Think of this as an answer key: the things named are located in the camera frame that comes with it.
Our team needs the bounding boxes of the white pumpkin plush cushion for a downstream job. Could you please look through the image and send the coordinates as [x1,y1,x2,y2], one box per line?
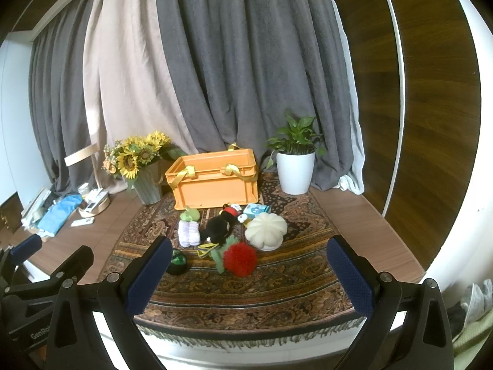
[245,213,287,251]

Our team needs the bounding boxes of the black plush toy red hat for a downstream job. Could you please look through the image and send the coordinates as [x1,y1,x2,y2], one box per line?
[200,204,242,245]

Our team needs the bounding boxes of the artificial sunflower bouquet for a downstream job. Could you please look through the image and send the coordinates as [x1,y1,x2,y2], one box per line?
[102,130,186,180]

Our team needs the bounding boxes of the dark green round toy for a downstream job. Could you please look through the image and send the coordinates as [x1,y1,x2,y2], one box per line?
[166,249,188,276]

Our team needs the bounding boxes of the left grey curtain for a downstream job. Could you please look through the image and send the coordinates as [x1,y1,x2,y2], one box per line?
[29,0,94,195]

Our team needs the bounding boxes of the patterned oriental rug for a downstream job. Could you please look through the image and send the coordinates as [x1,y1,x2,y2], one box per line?
[98,171,367,349]

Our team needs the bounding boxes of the white curved floor-lamp pole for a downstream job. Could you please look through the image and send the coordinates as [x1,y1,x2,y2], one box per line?
[375,0,407,218]

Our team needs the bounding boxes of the orange plastic storage crate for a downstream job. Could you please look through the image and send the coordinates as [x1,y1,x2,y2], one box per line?
[165,144,259,211]

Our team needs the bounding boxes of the beige curtain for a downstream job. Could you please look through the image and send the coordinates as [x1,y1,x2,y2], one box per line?
[82,0,200,195]

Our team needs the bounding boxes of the yellow black strap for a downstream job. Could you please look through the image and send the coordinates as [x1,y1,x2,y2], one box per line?
[195,241,222,260]

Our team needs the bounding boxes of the grey ribbed vase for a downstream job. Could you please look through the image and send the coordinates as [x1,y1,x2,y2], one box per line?
[134,162,162,205]

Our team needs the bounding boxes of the gold desk lamp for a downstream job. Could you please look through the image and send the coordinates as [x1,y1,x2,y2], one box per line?
[64,144,110,219]

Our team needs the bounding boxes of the blue cloth bundle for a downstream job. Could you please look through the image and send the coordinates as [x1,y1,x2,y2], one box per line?
[38,195,83,237]

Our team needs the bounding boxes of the white remote control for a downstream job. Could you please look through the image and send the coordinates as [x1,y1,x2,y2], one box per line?
[70,217,94,227]

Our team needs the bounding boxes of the red fluffy pompom toy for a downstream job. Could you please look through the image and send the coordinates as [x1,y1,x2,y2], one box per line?
[223,242,257,277]

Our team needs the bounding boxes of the white sheer curtain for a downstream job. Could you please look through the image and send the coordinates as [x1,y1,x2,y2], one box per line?
[331,0,365,195]

